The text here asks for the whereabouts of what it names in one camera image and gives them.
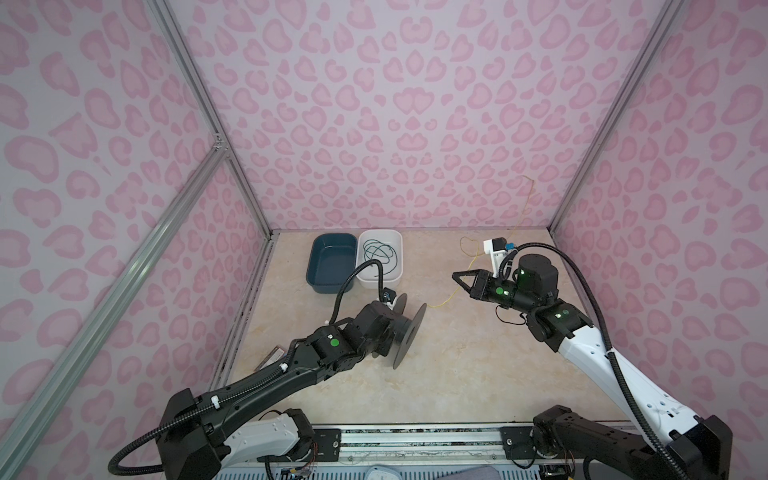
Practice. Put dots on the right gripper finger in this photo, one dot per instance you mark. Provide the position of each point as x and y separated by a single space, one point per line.
465 274
466 282

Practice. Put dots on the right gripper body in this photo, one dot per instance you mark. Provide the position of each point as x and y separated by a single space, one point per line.
494 290

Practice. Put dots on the dark grey spool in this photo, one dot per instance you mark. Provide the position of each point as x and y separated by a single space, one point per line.
404 330

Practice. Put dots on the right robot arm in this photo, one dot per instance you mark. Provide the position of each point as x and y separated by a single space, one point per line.
600 360

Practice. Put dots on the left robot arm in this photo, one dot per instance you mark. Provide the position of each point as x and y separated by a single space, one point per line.
270 384

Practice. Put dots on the white plastic bin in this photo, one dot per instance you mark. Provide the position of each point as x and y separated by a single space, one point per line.
386 246

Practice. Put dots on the dark teal plastic bin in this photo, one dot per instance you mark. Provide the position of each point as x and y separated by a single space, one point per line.
332 259

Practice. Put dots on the pack of highlighter markers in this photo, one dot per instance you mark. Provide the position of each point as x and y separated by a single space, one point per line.
275 355

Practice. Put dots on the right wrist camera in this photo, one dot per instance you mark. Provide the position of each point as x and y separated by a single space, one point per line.
497 249

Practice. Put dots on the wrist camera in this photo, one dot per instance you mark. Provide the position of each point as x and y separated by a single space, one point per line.
387 296
497 249

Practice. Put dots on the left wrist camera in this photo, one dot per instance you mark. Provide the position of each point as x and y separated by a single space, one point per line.
387 296

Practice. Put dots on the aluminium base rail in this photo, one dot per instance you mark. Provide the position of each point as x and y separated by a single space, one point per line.
289 437

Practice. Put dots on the diagonal aluminium frame bar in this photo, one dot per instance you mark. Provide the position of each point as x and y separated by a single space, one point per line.
37 416

